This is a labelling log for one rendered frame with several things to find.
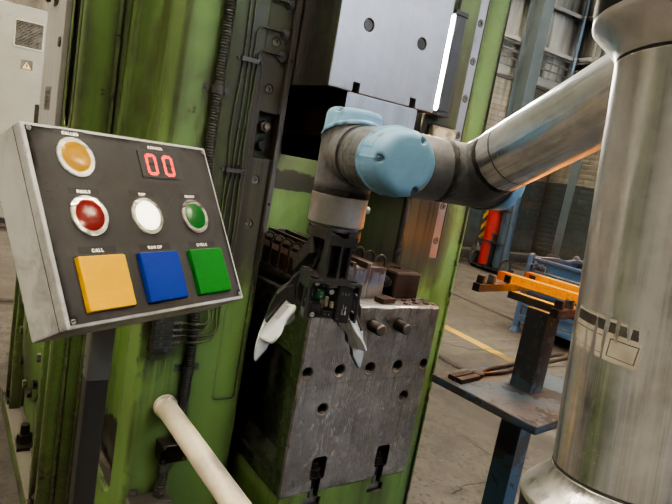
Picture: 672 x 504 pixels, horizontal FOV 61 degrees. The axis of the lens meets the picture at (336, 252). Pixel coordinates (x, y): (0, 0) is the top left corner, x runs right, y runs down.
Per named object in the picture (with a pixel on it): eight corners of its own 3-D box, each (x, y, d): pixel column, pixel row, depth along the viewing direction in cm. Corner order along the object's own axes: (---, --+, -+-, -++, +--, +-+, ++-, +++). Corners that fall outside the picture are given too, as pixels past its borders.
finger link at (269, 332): (243, 359, 73) (294, 307, 74) (238, 343, 79) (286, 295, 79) (260, 374, 74) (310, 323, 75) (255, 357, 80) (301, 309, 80)
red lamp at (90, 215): (108, 234, 79) (112, 203, 78) (72, 232, 76) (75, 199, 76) (103, 230, 81) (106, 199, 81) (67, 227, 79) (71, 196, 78)
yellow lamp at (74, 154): (94, 176, 80) (98, 144, 79) (57, 171, 77) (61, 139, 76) (89, 173, 82) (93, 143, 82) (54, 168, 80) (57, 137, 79)
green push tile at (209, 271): (232, 289, 97) (221, 247, 98) (201, 294, 91) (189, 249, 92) (225, 292, 98) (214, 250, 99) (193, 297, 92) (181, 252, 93)
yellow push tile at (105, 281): (137, 304, 80) (125, 253, 81) (90, 312, 74) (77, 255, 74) (129, 307, 81) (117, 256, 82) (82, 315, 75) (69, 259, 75)
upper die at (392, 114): (409, 151, 133) (417, 109, 131) (339, 136, 121) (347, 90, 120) (314, 138, 167) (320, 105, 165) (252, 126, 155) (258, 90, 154)
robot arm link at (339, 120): (342, 103, 68) (317, 104, 76) (326, 195, 70) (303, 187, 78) (399, 116, 71) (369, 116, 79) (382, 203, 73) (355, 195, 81)
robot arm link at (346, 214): (306, 188, 78) (363, 197, 80) (301, 221, 79) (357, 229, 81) (319, 193, 71) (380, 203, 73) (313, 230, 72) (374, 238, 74)
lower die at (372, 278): (381, 298, 139) (387, 264, 137) (311, 298, 127) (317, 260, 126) (294, 257, 172) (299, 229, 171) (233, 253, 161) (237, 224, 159)
